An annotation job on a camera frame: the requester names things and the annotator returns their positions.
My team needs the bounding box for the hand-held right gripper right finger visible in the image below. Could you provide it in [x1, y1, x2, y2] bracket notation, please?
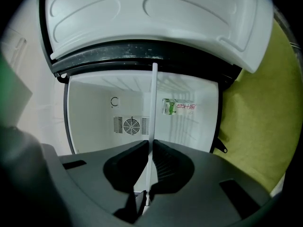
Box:
[146, 140, 270, 227]

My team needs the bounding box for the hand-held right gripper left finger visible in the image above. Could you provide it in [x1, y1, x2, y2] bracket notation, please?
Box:
[59, 140, 150, 227]

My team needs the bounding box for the small black fridge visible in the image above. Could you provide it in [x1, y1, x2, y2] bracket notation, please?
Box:
[51, 40, 243, 155]

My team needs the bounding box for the white wire fridge shelf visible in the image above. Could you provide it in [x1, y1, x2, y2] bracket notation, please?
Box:
[145, 62, 159, 207]

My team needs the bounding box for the white fridge door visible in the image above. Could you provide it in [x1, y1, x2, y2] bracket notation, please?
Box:
[39, 0, 275, 74]

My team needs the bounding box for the white green carton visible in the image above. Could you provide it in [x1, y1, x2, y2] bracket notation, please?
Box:
[161, 97, 197, 116]

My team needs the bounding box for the lime green tablecloth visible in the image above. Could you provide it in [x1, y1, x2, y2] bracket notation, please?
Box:
[213, 17, 303, 193]

